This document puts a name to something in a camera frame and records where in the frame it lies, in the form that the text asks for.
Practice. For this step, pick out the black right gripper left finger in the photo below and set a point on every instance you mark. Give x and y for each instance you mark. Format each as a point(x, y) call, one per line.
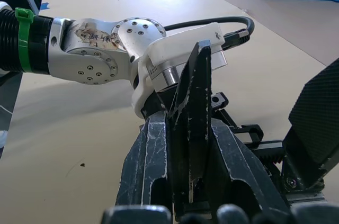
point(143, 160)

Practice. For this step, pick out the black gripper body workpiece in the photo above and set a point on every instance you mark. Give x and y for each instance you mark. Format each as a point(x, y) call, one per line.
point(312, 118)

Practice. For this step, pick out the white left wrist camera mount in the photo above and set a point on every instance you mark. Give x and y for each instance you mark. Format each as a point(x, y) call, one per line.
point(172, 52)

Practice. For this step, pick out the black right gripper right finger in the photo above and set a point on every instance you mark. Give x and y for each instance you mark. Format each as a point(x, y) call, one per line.
point(238, 171)

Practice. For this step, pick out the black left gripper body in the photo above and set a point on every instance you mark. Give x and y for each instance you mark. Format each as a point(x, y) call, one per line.
point(155, 102)

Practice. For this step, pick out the black pointed finger piece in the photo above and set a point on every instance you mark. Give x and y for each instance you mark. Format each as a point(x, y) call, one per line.
point(193, 102)

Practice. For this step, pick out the blue tape strip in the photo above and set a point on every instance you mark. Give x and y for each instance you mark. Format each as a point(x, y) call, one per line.
point(45, 5)

